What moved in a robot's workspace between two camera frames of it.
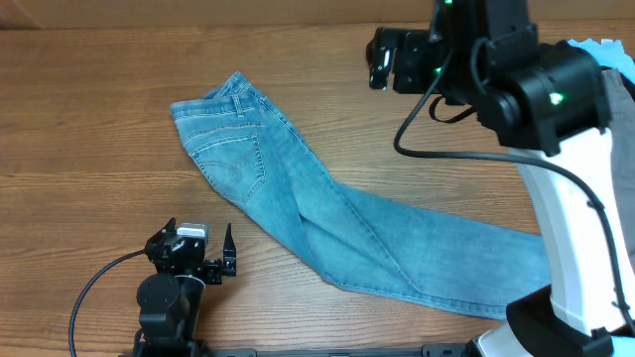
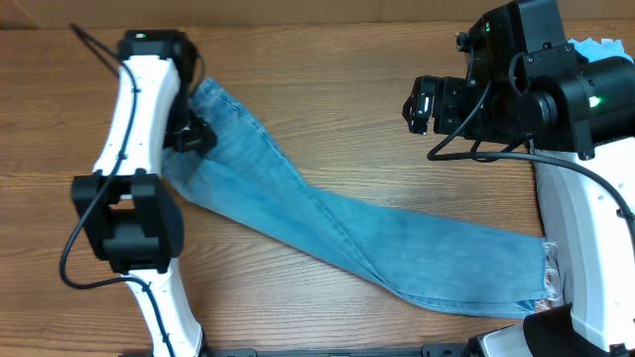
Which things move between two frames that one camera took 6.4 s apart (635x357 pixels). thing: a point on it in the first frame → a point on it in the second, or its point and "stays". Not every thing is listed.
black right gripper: (405, 45) → (445, 90)
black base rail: (426, 351) stays
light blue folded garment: (608, 53) stays
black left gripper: (213, 267) → (198, 134)
